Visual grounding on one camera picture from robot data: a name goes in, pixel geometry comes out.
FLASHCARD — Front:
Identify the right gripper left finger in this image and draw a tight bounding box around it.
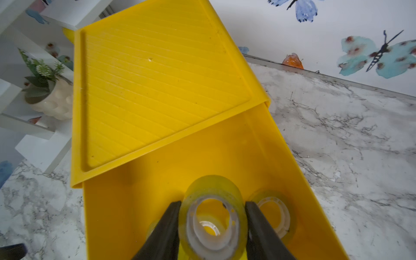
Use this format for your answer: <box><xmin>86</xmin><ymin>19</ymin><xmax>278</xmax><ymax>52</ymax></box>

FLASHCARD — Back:
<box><xmin>132</xmin><ymin>201</ymin><xmax>182</xmax><ymax>260</ymax></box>

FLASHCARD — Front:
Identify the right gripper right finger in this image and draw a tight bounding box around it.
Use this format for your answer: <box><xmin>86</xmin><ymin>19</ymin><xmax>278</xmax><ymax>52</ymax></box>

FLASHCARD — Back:
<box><xmin>245</xmin><ymin>201</ymin><xmax>296</xmax><ymax>260</ymax></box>

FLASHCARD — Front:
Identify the yellow-green tape roll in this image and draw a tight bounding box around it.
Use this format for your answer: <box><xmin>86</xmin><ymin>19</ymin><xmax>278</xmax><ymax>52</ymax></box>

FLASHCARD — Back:
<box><xmin>248</xmin><ymin>189</ymin><xmax>297</xmax><ymax>244</ymax></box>
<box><xmin>178</xmin><ymin>175</ymin><xmax>248</xmax><ymax>260</ymax></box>

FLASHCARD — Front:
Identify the yellow top drawer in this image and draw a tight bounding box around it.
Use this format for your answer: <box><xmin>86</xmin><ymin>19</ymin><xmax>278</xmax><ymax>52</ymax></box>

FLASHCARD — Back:
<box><xmin>83</xmin><ymin>105</ymin><xmax>347</xmax><ymax>260</ymax></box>

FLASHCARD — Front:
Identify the yellow drawer cabinet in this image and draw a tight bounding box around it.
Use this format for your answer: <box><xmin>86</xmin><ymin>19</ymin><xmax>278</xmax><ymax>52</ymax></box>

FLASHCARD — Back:
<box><xmin>71</xmin><ymin>1</ymin><xmax>271</xmax><ymax>188</ymax></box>

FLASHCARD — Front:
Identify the white pot green plant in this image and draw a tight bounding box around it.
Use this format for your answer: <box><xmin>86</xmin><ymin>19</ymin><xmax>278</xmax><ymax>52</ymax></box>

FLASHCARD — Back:
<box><xmin>18</xmin><ymin>49</ymin><xmax>73</xmax><ymax>121</ymax></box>

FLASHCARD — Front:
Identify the white stepped shelf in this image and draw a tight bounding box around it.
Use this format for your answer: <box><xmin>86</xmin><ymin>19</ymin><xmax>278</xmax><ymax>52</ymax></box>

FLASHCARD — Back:
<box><xmin>1</xmin><ymin>1</ymin><xmax>110</xmax><ymax>173</ymax></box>

